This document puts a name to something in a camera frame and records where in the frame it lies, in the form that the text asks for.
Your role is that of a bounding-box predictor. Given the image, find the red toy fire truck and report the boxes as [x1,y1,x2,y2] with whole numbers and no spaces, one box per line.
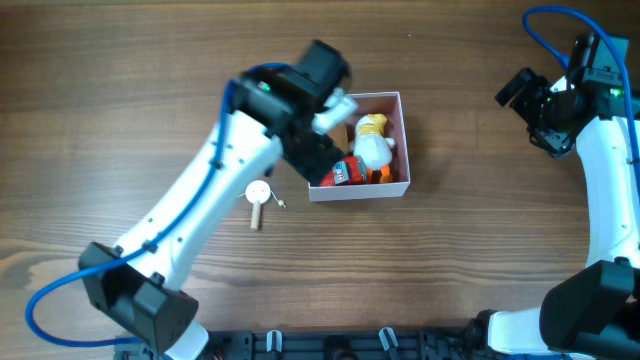
[319,156,368,187]

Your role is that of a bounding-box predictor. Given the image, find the white plush duck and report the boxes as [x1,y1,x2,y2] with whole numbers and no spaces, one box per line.
[350,114,395,184]

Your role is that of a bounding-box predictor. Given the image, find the white rattle drum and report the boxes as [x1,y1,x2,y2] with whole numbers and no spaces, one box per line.
[243,180,287,231]

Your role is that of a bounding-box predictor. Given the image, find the pink cardboard box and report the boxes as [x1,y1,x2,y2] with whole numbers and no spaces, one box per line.
[309,92,411,202]

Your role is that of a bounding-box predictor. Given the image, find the brown plush toy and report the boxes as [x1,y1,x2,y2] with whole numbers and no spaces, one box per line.
[327,125,349,153]

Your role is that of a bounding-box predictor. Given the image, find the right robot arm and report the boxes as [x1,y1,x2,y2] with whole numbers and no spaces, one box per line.
[483,32,639,359]

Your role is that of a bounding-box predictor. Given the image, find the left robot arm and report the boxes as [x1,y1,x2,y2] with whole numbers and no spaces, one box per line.
[78,40,356,359]

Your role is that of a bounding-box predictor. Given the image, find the left blue cable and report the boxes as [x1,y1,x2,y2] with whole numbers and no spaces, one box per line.
[24,62,291,349]

